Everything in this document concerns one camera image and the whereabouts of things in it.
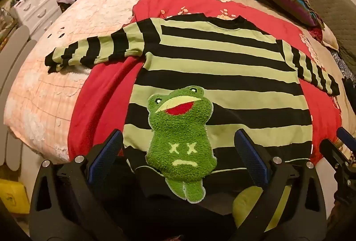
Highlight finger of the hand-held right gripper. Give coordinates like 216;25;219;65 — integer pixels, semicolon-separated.
319;138;351;168
336;127;356;147

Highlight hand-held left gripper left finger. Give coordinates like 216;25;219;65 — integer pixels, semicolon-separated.
29;130;124;241

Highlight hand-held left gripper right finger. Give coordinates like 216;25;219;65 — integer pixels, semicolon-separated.
234;130;328;241

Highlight green black striped frog sweater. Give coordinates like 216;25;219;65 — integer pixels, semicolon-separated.
45;15;341;204

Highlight red floral blanket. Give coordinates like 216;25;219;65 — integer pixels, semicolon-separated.
67;0;342;166

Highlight dark floral cloth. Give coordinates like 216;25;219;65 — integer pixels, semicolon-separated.
331;50;356;108

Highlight white pink plaid blanket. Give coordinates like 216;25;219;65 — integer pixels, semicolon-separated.
3;0;170;165

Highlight white pillow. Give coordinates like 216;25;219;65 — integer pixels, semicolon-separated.
320;21;340;51

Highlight yellow box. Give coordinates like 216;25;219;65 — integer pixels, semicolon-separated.
0;178;30;215

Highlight dark red cloth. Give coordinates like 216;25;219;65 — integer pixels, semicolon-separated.
307;25;324;41

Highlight grey rounded bed panels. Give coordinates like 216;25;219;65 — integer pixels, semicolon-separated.
0;25;38;172

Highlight white drawer chest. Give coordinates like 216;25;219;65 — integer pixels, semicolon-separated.
10;0;62;41

